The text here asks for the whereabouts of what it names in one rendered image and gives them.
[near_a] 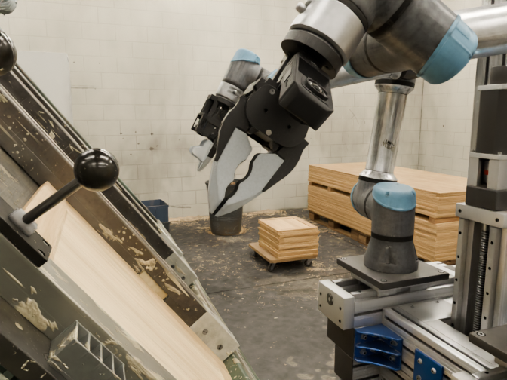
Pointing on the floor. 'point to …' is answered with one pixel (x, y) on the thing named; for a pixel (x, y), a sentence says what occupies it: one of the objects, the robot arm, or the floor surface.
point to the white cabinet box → (50, 77)
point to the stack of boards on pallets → (347, 179)
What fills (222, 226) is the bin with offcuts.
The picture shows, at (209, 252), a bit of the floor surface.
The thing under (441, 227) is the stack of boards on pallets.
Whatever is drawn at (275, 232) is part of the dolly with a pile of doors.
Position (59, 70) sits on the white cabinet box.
